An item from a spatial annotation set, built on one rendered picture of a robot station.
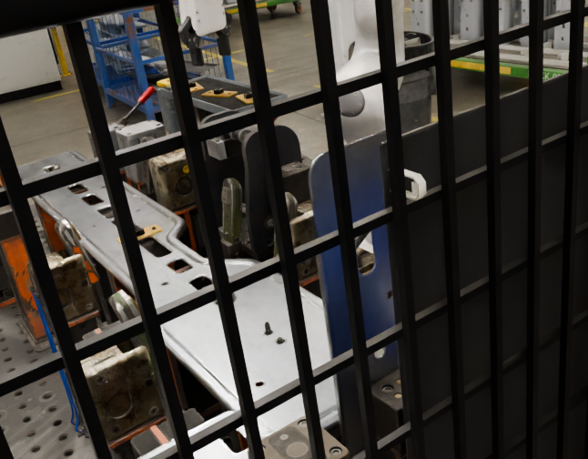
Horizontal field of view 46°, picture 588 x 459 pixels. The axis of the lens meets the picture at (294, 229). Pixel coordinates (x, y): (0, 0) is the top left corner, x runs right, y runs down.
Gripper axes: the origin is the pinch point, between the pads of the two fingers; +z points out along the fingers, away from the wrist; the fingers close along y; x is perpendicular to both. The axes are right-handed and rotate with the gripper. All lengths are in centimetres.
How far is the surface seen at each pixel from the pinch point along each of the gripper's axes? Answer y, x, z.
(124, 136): 16.9, -15.4, 14.0
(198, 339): 61, 44, 25
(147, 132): 12.5, -12.2, 14.4
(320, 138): -267, -161, 125
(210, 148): 26.0, 19.7, 10.8
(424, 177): 93, 97, -19
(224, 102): 5.2, 6.1, 8.8
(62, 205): 33.7, -21.1, 24.8
